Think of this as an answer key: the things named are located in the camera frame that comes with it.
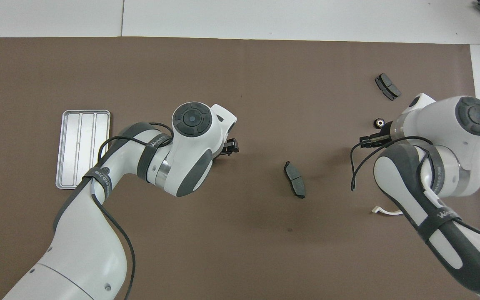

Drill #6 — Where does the long dark brake pad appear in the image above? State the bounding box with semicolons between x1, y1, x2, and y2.
284;161;306;199

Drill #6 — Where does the short dark brake pad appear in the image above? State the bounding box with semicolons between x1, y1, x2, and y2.
375;73;402;101

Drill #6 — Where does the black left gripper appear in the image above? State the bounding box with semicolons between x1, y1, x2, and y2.
213;139;240;157

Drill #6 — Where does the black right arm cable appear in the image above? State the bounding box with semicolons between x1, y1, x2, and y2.
350;132;443;200

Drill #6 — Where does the silver metal tray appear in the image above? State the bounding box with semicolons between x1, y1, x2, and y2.
55;110;111;190

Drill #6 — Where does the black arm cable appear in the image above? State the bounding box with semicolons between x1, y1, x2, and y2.
92;122;174;300
350;132;443;200

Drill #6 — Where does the white curved plastic bracket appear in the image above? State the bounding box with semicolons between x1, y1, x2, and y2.
371;206;404;216

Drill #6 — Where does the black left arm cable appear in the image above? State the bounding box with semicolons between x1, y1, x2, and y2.
92;122;174;300

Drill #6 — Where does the brown paper table mat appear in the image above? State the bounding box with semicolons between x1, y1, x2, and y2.
0;37;480;300

